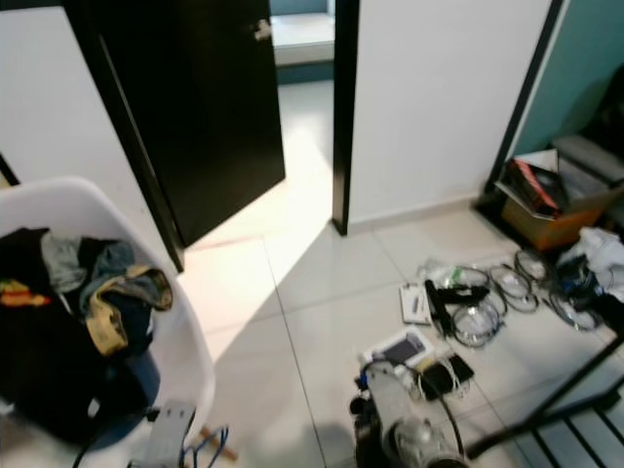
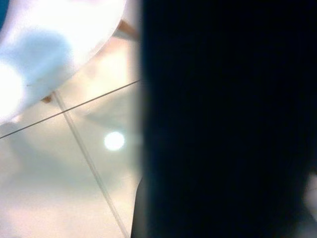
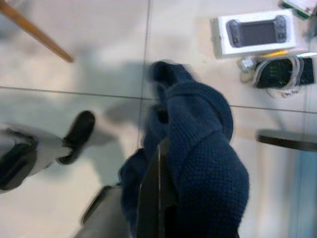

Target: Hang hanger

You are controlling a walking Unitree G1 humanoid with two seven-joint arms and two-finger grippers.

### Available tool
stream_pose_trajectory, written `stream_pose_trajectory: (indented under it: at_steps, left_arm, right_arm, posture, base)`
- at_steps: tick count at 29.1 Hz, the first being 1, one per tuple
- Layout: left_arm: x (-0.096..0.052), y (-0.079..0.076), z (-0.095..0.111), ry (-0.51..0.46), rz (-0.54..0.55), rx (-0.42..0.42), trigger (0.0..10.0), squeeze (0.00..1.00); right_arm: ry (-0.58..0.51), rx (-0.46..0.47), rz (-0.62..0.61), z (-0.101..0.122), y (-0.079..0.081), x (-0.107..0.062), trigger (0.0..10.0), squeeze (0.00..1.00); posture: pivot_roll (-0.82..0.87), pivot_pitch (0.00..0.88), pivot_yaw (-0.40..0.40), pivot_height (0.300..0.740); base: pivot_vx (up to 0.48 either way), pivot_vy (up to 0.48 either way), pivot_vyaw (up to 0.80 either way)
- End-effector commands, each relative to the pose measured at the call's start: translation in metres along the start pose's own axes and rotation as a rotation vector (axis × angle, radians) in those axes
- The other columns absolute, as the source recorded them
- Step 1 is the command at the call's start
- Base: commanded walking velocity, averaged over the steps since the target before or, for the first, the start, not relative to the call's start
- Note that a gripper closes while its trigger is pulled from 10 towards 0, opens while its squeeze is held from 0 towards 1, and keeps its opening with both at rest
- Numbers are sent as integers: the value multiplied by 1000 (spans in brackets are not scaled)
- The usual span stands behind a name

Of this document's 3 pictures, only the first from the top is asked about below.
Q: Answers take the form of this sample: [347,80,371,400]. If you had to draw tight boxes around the black pouch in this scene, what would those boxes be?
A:
[419,353,476,399]

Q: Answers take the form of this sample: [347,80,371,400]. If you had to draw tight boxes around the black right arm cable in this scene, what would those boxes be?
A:
[419,356,469,459]

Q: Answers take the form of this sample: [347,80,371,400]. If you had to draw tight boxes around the coiled cable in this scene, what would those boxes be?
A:
[515,249,552,286]
[487,263,539,315]
[448,297,503,349]

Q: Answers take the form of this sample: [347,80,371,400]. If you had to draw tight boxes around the black backpack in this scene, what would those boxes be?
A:
[580,88,624,147]

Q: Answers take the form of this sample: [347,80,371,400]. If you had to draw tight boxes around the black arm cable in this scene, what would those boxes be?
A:
[97,408,167,468]
[419,356,469,459]

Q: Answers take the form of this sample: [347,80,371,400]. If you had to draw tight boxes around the black door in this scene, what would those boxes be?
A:
[63,0,287,272]

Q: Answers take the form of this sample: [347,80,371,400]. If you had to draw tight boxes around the clear plastic bag green label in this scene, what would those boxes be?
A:
[417,255,469,289]

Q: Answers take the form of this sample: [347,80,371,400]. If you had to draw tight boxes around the black handheld device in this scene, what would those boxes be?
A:
[422,278,488,337]

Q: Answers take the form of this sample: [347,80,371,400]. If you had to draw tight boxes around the grey-green garment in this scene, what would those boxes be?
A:
[42,232,137,313]

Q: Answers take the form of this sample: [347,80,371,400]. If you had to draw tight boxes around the white game console box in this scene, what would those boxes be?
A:
[361,329,438,376]

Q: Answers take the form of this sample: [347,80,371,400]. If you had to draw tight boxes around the white adapter box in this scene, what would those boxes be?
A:
[400,283,435,326]

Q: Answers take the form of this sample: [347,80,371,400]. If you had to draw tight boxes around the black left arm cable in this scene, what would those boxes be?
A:
[97,408,167,468]

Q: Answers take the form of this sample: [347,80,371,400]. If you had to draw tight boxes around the black wall corner trim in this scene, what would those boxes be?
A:
[485,0,568,194]

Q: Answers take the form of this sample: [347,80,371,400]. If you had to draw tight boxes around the garment with khaki waistband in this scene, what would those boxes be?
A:
[83,265,175,357]

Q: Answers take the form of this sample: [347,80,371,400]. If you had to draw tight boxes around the white mattress teal base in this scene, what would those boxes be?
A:
[271,0,334,84]

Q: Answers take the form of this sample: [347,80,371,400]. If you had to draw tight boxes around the white crumpled cloth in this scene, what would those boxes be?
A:
[556,226,624,303]

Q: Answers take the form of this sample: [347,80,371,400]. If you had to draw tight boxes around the brown cardboard box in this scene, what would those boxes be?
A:
[495,149,624,253]

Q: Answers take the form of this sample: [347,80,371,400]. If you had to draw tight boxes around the black shirt colourful print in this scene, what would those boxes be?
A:
[0,227,157,445]

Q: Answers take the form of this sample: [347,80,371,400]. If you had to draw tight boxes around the red and black box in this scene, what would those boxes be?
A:
[502,156,568,217]

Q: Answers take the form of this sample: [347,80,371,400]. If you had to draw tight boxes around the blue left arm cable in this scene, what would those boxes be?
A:
[193,424,233,467]

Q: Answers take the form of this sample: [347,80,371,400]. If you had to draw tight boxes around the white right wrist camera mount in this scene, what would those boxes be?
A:
[366,363,425,430]

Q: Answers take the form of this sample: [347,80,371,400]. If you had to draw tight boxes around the black door frame post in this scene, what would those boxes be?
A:
[331,0,360,237]

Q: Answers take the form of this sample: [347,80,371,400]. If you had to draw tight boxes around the white shell chair wooden legs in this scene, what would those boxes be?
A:
[0,175,215,468]

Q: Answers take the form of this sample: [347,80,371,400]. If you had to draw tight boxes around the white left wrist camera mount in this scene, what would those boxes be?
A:
[141,400,198,468]

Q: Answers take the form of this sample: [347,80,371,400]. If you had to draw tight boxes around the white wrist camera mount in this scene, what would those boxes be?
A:
[141,400,198,468]
[366,363,425,430]

